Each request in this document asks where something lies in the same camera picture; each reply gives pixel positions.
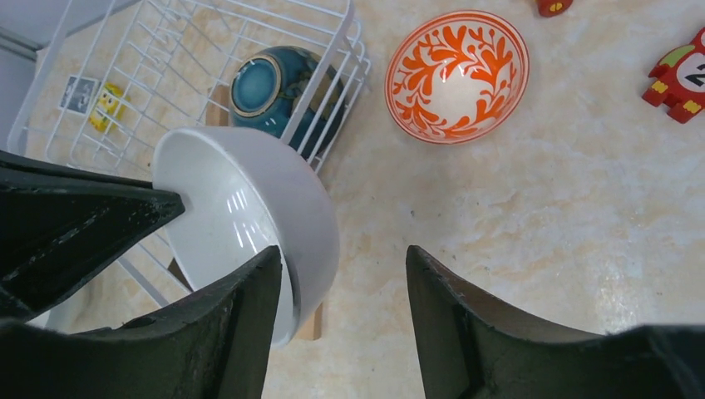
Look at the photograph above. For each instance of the dark teal bowl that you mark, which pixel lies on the dark teal bowl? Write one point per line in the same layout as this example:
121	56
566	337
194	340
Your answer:
269	85

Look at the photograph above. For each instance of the blue playing card box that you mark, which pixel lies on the blue playing card box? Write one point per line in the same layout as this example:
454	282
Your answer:
79	94

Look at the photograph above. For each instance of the light wooden block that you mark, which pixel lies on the light wooden block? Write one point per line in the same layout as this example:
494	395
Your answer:
313	328

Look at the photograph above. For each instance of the colourful toy block car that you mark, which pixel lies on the colourful toy block car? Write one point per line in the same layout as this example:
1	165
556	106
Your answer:
552	8

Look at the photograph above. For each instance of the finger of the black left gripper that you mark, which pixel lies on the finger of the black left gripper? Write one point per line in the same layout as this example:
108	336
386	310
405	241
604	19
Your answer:
60	227

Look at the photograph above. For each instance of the white orange pattern bowl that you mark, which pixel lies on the white orange pattern bowl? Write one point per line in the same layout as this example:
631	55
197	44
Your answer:
457	77

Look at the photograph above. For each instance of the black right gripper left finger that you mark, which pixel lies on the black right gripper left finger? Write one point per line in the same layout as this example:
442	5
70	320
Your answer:
214	343

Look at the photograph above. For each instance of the dark brown block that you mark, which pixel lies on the dark brown block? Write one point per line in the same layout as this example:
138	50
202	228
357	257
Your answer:
175	270

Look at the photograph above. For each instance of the yellow owl card box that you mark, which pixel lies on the yellow owl card box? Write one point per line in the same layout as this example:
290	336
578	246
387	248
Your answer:
109	106

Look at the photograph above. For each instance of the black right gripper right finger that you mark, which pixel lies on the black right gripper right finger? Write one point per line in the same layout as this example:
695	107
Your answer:
472	344

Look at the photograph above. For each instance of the small white bowl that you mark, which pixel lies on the small white bowl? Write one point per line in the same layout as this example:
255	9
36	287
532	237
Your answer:
244	190

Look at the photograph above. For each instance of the small wooden block under rack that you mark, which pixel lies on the small wooden block under rack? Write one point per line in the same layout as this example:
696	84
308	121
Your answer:
217	108

